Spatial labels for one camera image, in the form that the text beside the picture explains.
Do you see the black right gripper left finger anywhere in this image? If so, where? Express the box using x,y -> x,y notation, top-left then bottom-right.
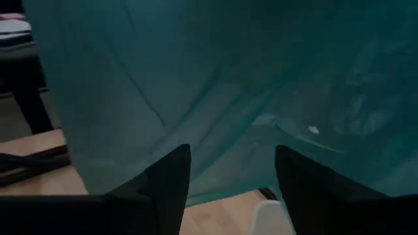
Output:
106,144 -> 192,235

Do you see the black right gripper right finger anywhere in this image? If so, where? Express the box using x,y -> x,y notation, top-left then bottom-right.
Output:
275,145 -> 389,235

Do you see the white plastic trash bin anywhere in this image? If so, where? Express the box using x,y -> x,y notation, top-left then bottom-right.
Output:
249,199 -> 297,235

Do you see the teal trash bag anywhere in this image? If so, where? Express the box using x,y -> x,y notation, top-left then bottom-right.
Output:
22,0 -> 418,207

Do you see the dark grey desk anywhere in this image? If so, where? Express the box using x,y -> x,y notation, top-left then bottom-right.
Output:
0,40 -> 55,135

